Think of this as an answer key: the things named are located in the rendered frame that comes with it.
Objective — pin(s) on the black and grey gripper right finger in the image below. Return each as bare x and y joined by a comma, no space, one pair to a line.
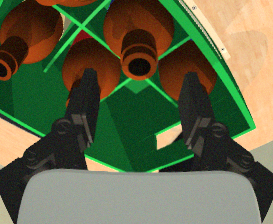
209,140

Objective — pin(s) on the dark green crate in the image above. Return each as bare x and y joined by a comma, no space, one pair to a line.
132,116

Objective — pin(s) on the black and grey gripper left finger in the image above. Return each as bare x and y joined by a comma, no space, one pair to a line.
64,145

